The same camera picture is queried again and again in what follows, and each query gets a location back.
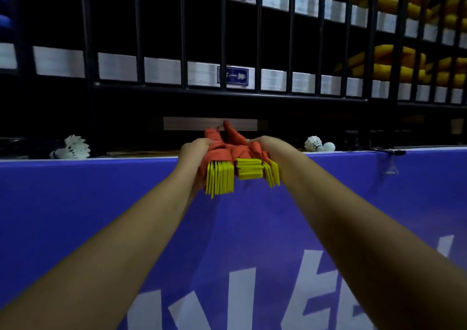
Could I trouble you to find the person's left hand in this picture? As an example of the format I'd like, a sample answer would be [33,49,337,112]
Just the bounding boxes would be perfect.
[177,138,213,181]

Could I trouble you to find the person's right hand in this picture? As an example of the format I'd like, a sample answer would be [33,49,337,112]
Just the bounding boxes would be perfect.
[249,136,289,167]

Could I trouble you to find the red cloth with yellow fringe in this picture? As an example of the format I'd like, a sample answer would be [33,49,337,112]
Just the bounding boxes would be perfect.
[199,120,281,199]

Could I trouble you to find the person's left forearm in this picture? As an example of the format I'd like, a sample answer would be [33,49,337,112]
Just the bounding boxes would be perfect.
[0,164,205,330]

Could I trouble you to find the person's right forearm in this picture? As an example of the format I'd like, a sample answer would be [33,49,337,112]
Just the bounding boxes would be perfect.
[272,150,467,330]

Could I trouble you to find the brown wooden plank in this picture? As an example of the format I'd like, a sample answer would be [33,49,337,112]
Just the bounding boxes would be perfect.
[163,117,259,132]

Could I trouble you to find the blue rectangular sign plate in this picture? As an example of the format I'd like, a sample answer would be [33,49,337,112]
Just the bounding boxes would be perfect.
[218,66,250,86]

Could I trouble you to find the black metal railing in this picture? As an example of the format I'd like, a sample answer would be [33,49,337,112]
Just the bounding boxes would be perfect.
[0,0,467,157]

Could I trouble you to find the bunch of white feather shuttlecocks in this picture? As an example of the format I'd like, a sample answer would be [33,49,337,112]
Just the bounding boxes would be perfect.
[50,135,91,160]

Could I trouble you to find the blue court barrier board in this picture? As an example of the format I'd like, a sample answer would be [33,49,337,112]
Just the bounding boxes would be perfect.
[0,146,467,330]

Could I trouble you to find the rows of yellow stadium seats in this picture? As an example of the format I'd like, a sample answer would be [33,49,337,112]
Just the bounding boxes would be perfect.
[334,0,467,89]

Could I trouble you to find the blue stadium seats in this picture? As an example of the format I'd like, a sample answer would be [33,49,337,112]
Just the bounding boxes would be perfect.
[0,0,14,31]

